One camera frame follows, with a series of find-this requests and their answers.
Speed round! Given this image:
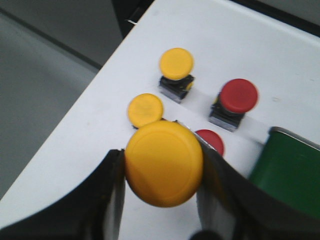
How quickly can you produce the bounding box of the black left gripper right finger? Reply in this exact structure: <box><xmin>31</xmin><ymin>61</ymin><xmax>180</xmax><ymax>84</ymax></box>
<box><xmin>191</xmin><ymin>133</ymin><xmax>320</xmax><ymax>240</ymax></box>

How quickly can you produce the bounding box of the green conveyor belt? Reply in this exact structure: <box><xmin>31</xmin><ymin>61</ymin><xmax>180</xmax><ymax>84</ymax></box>
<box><xmin>249</xmin><ymin>126</ymin><xmax>320</xmax><ymax>219</ymax></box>

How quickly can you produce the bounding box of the yellow push button back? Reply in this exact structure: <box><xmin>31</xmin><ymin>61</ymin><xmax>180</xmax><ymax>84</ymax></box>
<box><xmin>159</xmin><ymin>47</ymin><xmax>195</xmax><ymax>104</ymax></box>

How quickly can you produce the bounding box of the yellow push button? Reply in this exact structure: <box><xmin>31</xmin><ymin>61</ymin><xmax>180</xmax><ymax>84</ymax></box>
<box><xmin>159</xmin><ymin>47</ymin><xmax>195</xmax><ymax>104</ymax></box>
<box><xmin>127</xmin><ymin>93</ymin><xmax>164</xmax><ymax>129</ymax></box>
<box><xmin>124</xmin><ymin>120</ymin><xmax>204</xmax><ymax>208</ymax></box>

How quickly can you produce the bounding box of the yellow push button front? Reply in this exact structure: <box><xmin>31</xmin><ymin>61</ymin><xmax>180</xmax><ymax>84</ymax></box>
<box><xmin>124</xmin><ymin>120</ymin><xmax>204</xmax><ymax>208</ymax></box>

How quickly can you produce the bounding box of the red push button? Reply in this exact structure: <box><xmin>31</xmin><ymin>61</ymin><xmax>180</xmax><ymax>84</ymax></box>
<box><xmin>195</xmin><ymin>129</ymin><xmax>225</xmax><ymax>157</ymax></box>
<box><xmin>208</xmin><ymin>78</ymin><xmax>259</xmax><ymax>132</ymax></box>

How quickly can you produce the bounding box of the red push button middle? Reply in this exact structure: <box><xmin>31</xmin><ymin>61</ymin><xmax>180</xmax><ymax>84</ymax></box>
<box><xmin>195</xmin><ymin>129</ymin><xmax>225</xmax><ymax>157</ymax></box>

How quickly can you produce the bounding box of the red push button back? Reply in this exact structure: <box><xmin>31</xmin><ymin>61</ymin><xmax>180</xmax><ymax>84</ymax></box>
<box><xmin>208</xmin><ymin>78</ymin><xmax>259</xmax><ymax>132</ymax></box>

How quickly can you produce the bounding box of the yellow push button middle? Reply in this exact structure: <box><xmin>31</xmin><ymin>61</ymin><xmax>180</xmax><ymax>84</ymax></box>
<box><xmin>127</xmin><ymin>93</ymin><xmax>164</xmax><ymax>129</ymax></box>

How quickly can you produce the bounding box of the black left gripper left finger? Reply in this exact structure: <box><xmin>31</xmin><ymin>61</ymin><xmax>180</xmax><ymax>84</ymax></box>
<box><xmin>0</xmin><ymin>149</ymin><xmax>125</xmax><ymax>240</ymax></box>

